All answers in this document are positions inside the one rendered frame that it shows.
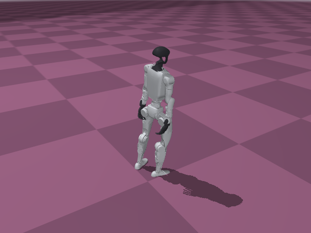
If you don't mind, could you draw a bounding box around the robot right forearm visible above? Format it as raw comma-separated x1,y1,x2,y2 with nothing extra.
164,98,175,124

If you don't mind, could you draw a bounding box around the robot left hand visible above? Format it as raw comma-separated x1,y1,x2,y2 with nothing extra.
138,100,146,120

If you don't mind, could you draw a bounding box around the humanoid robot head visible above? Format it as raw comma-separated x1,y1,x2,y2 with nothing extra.
151,46,170,72

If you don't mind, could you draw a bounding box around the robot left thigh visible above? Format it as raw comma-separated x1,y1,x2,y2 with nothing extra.
139,106,154,144

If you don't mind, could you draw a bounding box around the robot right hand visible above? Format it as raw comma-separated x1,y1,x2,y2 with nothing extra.
156,119,170,134

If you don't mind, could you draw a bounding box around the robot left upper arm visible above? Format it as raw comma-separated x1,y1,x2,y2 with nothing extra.
144,64,153,88

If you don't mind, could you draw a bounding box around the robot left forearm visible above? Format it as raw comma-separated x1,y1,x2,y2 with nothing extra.
141,86,148,105

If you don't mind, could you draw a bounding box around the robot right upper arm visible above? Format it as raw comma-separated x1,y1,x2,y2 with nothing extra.
163,73,175,104

